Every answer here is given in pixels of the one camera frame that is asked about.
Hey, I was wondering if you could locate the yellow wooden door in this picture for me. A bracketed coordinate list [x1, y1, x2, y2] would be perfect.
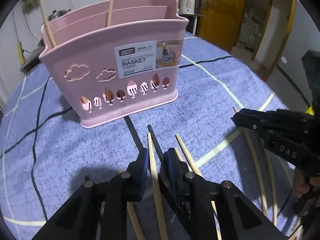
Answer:
[197, 0, 245, 52]

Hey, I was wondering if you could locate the black chopstick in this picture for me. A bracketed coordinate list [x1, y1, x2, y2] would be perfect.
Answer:
[124, 116, 144, 151]
[148, 125, 190, 233]

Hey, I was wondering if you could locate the blue checked tablecloth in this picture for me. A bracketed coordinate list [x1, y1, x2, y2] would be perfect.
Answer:
[1, 34, 290, 239]

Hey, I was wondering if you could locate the bamboo chopstick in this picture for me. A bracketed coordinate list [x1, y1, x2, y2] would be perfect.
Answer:
[39, 0, 56, 48]
[118, 169, 146, 240]
[148, 132, 168, 240]
[233, 106, 268, 217]
[175, 134, 222, 240]
[264, 148, 278, 226]
[174, 147, 184, 161]
[106, 0, 114, 27]

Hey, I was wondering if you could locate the yellow power strip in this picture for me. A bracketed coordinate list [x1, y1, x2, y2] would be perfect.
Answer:
[17, 42, 25, 65]

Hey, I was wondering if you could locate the white electric kettle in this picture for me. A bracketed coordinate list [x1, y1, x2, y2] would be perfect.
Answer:
[178, 0, 201, 14]

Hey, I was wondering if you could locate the metal kitchen shelf table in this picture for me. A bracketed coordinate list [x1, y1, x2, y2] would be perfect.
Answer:
[178, 12, 205, 36]

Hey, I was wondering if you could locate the pink plastic chopstick basket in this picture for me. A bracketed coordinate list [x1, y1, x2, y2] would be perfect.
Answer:
[40, 0, 185, 128]

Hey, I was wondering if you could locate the green hanging cloth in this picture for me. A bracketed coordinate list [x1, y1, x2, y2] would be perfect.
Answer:
[21, 0, 40, 14]

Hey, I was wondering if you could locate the stainless steel steamer pot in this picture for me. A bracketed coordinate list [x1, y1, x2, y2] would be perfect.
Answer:
[47, 9, 71, 21]

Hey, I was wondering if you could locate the person's right hand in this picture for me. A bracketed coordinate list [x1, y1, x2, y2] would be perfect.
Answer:
[292, 168, 320, 198]

